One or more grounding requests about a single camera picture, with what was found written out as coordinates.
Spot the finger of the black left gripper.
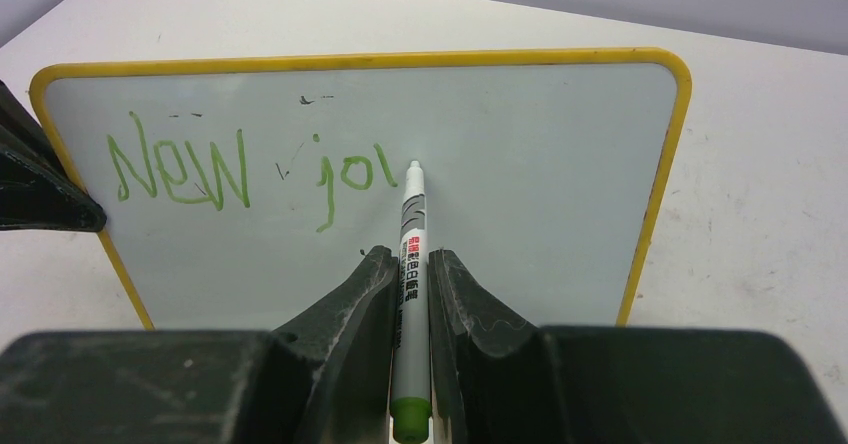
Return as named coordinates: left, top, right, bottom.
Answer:
left=1, top=85, right=107, bottom=233

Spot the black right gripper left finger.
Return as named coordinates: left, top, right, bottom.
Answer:
left=273, top=245, right=398, bottom=443

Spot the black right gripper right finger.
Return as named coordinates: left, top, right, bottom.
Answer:
left=428, top=249, right=536, bottom=443

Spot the yellow framed whiteboard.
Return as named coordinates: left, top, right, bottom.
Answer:
left=30, top=47, right=692, bottom=329

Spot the green white marker pen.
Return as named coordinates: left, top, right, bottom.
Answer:
left=389, top=161, right=432, bottom=443

